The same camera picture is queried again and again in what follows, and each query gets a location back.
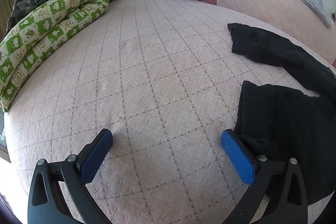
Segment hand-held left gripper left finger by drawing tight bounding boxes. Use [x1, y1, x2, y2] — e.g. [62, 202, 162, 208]
[28, 129, 113, 224]

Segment green patterned folded quilt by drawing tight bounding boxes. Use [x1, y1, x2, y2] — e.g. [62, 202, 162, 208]
[0, 0, 112, 113]

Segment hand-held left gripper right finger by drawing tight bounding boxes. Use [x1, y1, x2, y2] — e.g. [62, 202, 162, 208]
[221, 129, 308, 224]

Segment black pants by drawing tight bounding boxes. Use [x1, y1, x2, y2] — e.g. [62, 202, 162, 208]
[227, 22, 336, 206]

